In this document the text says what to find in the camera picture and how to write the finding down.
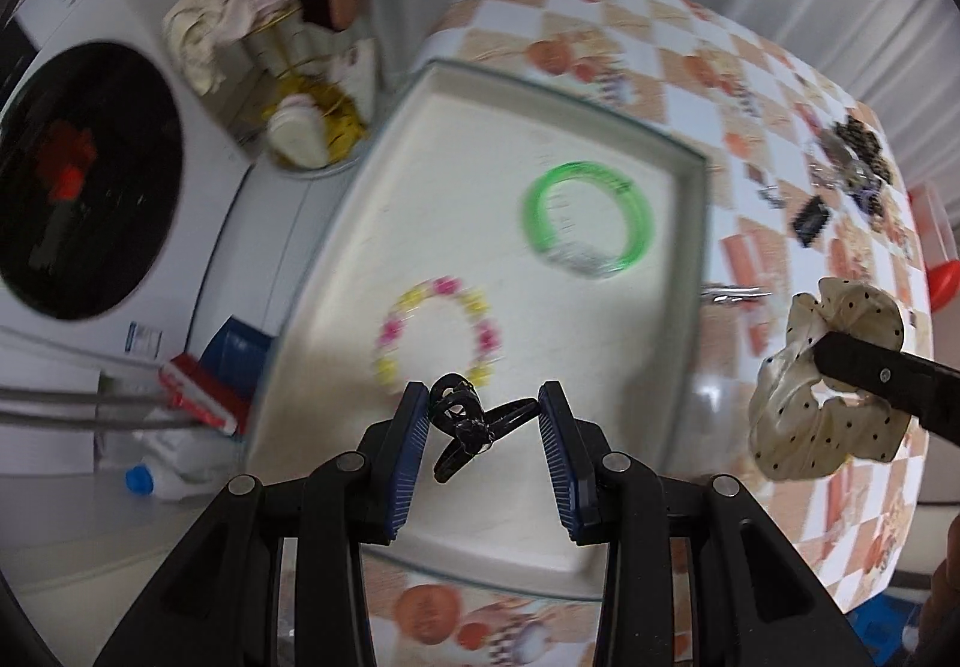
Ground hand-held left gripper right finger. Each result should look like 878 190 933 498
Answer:
538 380 875 667

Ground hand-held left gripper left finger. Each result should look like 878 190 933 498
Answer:
94 380 432 667

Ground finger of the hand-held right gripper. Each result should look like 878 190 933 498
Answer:
814 331 960 447

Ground black claw hair clip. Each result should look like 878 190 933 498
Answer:
427 373 542 484

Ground cream polka dot scrunchie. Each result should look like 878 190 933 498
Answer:
748 277 920 482

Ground white shallow tray box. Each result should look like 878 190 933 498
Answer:
244 58 710 597

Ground red plastic object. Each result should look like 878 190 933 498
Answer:
926 262 960 312

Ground small black hair clip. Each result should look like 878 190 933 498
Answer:
793 198 832 246

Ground silver hair clip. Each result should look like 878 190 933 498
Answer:
701 286 773 308

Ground blue dustpan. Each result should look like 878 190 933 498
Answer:
199 314 275 375

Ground red brush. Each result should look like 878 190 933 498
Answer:
159 352 248 437

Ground pile of hair accessories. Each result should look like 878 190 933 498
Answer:
806 115 897 214

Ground white bottle blue cap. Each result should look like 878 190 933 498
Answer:
124 430 241 503

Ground green transparent bangle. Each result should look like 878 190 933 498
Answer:
520 160 653 282

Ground checkered tablecloth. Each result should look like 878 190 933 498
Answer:
360 0 935 667

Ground grey metal rods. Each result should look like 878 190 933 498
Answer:
0 385 181 424

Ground white fluffy slipper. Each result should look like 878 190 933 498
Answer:
266 95 331 169
330 37 380 113

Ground yellow cloth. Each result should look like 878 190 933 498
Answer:
281 70 368 161

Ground white cloth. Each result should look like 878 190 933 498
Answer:
163 0 248 98

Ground pink yellow spiral bracelet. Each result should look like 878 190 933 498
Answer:
371 275 502 390

